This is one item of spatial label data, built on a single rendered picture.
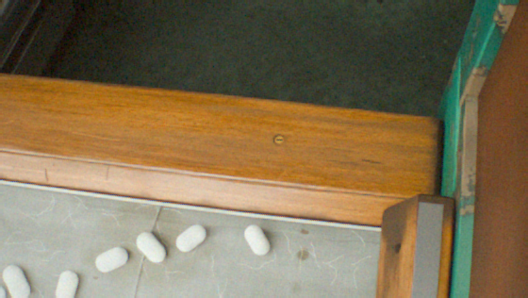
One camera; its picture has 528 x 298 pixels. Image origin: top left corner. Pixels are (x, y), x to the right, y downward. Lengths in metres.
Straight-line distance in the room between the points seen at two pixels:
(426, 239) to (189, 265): 0.25
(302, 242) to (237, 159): 0.10
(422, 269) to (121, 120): 0.35
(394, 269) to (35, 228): 0.37
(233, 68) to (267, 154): 0.92
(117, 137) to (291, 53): 0.94
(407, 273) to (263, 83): 1.07
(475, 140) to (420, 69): 1.03
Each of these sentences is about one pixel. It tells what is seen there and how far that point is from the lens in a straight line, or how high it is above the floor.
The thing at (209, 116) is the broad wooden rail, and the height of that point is 0.76.
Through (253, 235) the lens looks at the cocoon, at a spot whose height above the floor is 0.76.
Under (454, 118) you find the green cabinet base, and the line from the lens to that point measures 0.75.
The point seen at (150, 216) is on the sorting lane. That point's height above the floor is 0.74.
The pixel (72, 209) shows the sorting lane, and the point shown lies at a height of 0.74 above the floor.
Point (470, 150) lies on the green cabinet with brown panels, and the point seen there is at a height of 0.87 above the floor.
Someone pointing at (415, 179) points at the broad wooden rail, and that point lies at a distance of 0.78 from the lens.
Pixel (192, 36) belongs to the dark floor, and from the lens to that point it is 1.75.
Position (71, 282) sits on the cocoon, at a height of 0.76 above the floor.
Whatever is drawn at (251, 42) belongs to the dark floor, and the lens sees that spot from 1.73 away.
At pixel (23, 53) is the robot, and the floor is 0.20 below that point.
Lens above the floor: 1.49
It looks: 67 degrees down
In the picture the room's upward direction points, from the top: 5 degrees counter-clockwise
